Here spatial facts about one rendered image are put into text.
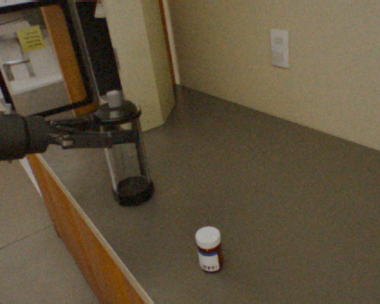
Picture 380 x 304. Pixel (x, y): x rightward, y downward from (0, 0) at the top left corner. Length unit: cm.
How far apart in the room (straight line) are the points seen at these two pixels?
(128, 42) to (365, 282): 90
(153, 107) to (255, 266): 73
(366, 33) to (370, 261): 56
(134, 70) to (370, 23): 68
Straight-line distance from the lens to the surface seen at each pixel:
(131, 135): 81
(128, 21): 119
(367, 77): 106
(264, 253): 73
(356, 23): 105
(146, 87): 124
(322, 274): 70
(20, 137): 74
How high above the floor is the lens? 145
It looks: 28 degrees down
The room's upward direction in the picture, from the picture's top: 9 degrees counter-clockwise
